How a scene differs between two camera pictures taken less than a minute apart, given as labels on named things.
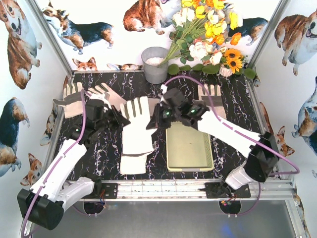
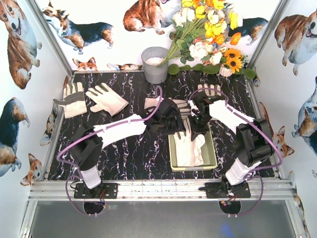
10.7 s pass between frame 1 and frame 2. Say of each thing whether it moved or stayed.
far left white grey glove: stayed
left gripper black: moved
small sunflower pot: stayed
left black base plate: stayed
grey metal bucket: stayed
